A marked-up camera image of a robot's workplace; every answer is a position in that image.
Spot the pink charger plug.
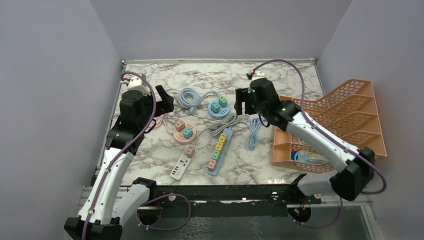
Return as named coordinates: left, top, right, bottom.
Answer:
left=175, top=120, right=186, bottom=132

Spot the teal charger plug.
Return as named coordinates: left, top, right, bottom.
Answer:
left=210, top=101, right=221, bottom=114
left=182, top=127, right=194, bottom=139

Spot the green charger plug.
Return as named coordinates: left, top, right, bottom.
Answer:
left=218, top=96, right=228, bottom=108

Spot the pink charger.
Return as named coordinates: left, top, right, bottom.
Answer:
left=185, top=144, right=196, bottom=158
left=207, top=159, right=217, bottom=172

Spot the yellow charger plug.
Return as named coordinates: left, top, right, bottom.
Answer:
left=218, top=133, right=227, bottom=143

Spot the yellow charger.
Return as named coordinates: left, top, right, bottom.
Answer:
left=215, top=141, right=224, bottom=152

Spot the green charger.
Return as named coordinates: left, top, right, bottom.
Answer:
left=211, top=150, right=221, bottom=161

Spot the pink charger front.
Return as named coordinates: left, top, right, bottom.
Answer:
left=207, top=159, right=217, bottom=172

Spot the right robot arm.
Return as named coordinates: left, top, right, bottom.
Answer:
left=234, top=78, right=376, bottom=204

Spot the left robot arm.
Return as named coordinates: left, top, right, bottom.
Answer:
left=64, top=85, right=174, bottom=240

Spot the pink round power strip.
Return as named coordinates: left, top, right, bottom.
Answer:
left=172, top=119, right=197, bottom=145

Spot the blue round power strip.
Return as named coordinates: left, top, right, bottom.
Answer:
left=207, top=98, right=230, bottom=120

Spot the blue long power strip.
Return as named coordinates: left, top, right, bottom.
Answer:
left=207, top=127, right=234, bottom=176

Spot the white power strip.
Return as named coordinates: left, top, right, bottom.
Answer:
left=169, top=145, right=196, bottom=181

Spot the orange plastic file rack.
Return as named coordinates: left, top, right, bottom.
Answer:
left=271, top=79, right=387, bottom=174

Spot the pink coiled power cord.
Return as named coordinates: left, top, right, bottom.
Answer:
left=145, top=114, right=174, bottom=135

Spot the coiled blue power cord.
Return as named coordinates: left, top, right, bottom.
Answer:
left=178, top=87, right=220, bottom=115

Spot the blue usb cable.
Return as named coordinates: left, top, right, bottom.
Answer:
left=239, top=116, right=266, bottom=151

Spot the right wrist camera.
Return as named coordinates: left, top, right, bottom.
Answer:
left=246, top=69, right=265, bottom=81

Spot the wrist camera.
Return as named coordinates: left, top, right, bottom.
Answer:
left=126, top=75, right=149, bottom=94
left=246, top=69, right=265, bottom=81

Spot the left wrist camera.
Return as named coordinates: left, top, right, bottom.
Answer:
left=126, top=75, right=149, bottom=94

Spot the grey bundled power cord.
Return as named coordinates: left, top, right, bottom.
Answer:
left=195, top=114, right=242, bottom=140

